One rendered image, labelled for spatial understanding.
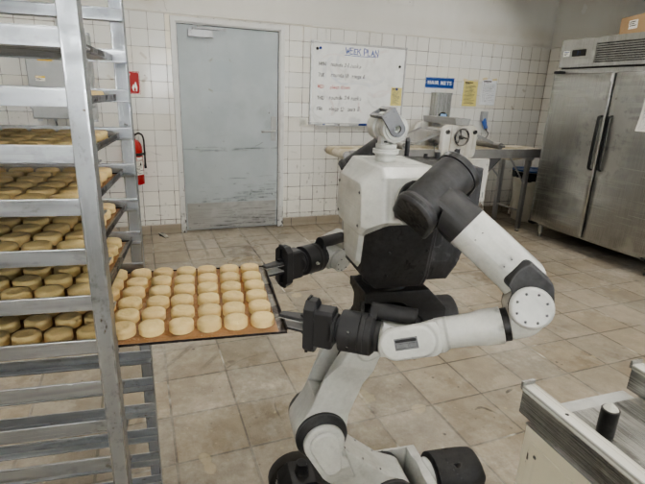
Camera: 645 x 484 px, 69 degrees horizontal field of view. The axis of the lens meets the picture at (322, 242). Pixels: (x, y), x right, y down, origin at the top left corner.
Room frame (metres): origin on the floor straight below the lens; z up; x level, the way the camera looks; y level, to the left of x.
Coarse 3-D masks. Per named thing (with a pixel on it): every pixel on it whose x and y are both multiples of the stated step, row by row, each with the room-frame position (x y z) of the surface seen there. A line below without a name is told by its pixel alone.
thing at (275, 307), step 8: (128, 272) 1.17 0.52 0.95; (152, 272) 1.19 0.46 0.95; (264, 272) 1.22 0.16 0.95; (264, 280) 1.16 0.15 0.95; (272, 288) 1.09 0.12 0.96; (272, 296) 1.06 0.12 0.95; (272, 304) 1.01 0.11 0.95; (280, 320) 0.93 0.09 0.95; (280, 328) 0.89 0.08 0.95; (224, 336) 0.85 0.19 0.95; (232, 336) 0.85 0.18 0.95; (240, 336) 0.85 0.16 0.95; (128, 344) 0.80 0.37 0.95; (136, 344) 0.80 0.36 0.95; (144, 344) 0.81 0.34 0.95; (152, 344) 0.81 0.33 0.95
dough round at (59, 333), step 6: (48, 330) 0.81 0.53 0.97; (54, 330) 0.81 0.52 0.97; (60, 330) 0.81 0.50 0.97; (66, 330) 0.81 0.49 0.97; (72, 330) 0.82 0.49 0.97; (48, 336) 0.79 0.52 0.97; (54, 336) 0.79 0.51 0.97; (60, 336) 0.79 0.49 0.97; (66, 336) 0.80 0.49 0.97; (72, 336) 0.81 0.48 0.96; (48, 342) 0.79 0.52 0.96
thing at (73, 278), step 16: (112, 240) 1.12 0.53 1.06; (112, 256) 1.01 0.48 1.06; (0, 272) 0.88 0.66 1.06; (16, 272) 0.90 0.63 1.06; (32, 272) 0.89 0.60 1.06; (48, 272) 0.91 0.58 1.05; (64, 272) 0.91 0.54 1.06; (80, 272) 0.94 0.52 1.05; (0, 288) 0.83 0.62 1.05; (16, 288) 0.81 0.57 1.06; (32, 288) 0.84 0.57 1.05; (48, 288) 0.81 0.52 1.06; (64, 288) 0.86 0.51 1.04; (80, 288) 0.82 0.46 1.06
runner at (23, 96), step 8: (0, 88) 0.75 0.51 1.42; (8, 88) 0.76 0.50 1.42; (16, 88) 0.76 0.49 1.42; (24, 88) 0.76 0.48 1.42; (32, 88) 0.77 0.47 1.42; (40, 88) 0.77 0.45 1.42; (48, 88) 0.77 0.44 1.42; (56, 88) 0.77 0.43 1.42; (64, 88) 0.78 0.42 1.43; (0, 96) 0.75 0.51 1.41; (8, 96) 0.76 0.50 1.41; (16, 96) 0.76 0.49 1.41; (24, 96) 0.76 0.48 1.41; (32, 96) 0.76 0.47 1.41; (40, 96) 0.77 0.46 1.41; (48, 96) 0.77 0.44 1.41; (56, 96) 0.77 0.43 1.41; (64, 96) 0.78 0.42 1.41; (0, 104) 0.75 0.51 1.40; (8, 104) 0.76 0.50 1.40; (16, 104) 0.76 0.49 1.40; (24, 104) 0.76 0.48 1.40; (32, 104) 0.76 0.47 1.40; (40, 104) 0.77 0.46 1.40; (48, 104) 0.77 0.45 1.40; (56, 104) 0.77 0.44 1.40; (64, 104) 0.78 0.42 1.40
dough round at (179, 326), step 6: (174, 318) 0.88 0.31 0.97; (180, 318) 0.88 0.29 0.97; (186, 318) 0.88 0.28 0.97; (174, 324) 0.86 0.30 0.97; (180, 324) 0.86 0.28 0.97; (186, 324) 0.86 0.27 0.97; (192, 324) 0.86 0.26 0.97; (174, 330) 0.85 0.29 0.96; (180, 330) 0.85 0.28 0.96; (186, 330) 0.85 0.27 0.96; (192, 330) 0.86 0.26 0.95
